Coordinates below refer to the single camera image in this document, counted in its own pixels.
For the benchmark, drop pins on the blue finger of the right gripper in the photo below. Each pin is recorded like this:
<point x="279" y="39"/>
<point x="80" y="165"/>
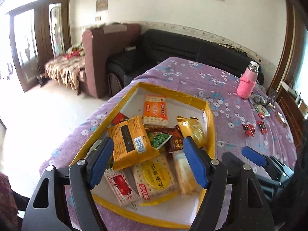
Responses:
<point x="254" y="156"/>
<point x="232" y="162"/>

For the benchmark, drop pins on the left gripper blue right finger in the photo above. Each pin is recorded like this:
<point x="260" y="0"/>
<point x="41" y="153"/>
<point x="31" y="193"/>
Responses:
<point x="211" y="174"/>

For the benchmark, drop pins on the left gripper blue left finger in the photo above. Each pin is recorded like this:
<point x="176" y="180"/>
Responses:
<point x="84" y="175"/>

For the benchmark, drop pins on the pale yellow biscuit packet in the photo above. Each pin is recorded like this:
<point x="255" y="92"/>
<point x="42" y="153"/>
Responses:
<point x="185" y="177"/>

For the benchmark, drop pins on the white red small sachet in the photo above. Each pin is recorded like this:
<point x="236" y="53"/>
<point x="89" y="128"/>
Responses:
<point x="120" y="186"/>

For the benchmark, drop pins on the golden yellow cake packet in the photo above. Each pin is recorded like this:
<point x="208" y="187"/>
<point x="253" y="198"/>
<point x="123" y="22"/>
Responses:
<point x="190" y="127"/>

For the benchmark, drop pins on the orange yellow barcode packet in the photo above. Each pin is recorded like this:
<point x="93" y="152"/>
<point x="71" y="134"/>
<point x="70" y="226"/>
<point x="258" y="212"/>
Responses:
<point x="131" y="144"/>

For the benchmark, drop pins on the green pea snack packet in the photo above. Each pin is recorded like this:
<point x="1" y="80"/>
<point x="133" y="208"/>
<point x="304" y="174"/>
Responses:
<point x="158" y="139"/>

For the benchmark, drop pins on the orange cracker packet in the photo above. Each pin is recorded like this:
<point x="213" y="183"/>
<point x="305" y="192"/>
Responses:
<point x="155" y="111"/>

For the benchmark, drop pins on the red wrapped candy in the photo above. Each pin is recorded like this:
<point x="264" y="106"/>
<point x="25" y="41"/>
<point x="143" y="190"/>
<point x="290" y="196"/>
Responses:
<point x="262" y="127"/>
<point x="249" y="129"/>

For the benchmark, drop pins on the purple floral tablecloth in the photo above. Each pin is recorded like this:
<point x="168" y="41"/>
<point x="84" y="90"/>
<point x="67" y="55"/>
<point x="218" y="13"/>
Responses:
<point x="218" y="89"/>

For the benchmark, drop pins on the brown red snack packet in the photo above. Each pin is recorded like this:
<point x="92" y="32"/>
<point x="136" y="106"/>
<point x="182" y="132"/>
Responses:
<point x="176" y="141"/>

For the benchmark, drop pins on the yellow round label cracker packet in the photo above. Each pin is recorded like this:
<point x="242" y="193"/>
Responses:
<point x="155" y="181"/>

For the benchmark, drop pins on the yellow cardboard tray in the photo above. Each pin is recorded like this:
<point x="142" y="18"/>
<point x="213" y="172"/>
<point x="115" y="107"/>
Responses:
<point x="181" y="210"/>

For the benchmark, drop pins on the clear plastic bag clutter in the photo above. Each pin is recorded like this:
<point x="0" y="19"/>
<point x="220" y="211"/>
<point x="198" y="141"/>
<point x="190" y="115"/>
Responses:
<point x="259" y="97"/>

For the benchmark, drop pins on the red packet in tray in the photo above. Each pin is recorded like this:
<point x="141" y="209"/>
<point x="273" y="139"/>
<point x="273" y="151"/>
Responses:
<point x="119" y="118"/>

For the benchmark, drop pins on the pink sleeved thermos bottle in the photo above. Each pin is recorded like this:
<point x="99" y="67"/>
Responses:
<point x="248" y="80"/>

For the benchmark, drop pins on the patterned blanket couch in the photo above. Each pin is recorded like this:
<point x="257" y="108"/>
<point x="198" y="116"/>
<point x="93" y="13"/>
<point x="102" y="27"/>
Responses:
<point x="69" y="68"/>

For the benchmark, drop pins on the brown pink armchair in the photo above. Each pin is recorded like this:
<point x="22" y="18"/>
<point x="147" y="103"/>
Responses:
<point x="99" y="44"/>

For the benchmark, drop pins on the black leather sofa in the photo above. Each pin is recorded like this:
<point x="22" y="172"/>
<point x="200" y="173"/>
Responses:
<point x="155" y="46"/>

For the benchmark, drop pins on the wooden glass door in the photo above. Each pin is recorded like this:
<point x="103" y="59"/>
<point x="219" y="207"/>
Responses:
<point x="38" y="32"/>

